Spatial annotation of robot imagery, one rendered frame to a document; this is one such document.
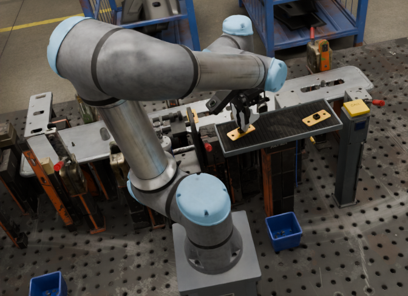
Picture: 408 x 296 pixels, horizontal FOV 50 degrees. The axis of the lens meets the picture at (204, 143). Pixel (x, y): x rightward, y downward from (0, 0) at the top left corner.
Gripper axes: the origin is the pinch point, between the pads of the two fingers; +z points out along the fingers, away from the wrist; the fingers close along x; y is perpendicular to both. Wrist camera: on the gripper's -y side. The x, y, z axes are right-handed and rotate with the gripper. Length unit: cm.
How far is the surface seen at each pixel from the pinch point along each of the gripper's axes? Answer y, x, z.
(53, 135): -50, 32, -2
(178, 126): -14.3, 15.2, 2.1
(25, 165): -64, 50, 18
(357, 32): 194, 136, 103
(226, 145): -6.9, -2.4, 1.8
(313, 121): 19.9, -10.0, 1.6
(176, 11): 80, 225, 75
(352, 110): 32.3, -13.5, 1.9
